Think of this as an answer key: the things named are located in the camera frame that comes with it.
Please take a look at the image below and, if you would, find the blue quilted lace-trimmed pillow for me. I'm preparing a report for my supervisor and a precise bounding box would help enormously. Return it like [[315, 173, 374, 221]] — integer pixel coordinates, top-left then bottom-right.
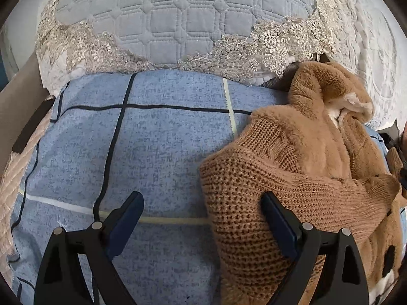
[[35, 0, 338, 85]]

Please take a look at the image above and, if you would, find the white embossed pillow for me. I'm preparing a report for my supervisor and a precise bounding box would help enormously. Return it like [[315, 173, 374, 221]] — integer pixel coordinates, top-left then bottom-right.
[[313, 0, 404, 131]]

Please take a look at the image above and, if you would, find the brown bed frame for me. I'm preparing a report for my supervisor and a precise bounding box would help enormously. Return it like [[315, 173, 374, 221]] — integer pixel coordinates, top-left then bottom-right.
[[0, 52, 56, 172]]

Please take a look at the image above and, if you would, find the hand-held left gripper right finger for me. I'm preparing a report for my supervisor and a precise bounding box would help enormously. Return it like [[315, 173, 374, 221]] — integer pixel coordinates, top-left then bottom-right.
[[261, 191, 370, 305]]

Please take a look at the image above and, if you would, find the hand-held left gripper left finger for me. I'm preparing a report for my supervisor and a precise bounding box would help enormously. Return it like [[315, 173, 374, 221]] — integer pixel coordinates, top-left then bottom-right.
[[33, 191, 144, 305]]

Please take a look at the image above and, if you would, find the beige quilted bedspread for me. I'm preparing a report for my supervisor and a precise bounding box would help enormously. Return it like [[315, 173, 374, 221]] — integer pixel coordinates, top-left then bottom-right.
[[0, 111, 54, 261]]

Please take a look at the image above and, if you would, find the blue checked bed sheet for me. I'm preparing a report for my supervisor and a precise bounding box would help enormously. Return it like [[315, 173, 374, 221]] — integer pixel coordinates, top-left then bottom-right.
[[8, 71, 395, 305]]

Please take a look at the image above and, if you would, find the brown fuzzy knit jacket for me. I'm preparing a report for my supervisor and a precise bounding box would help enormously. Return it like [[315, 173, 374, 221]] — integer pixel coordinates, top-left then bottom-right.
[[200, 61, 407, 305]]

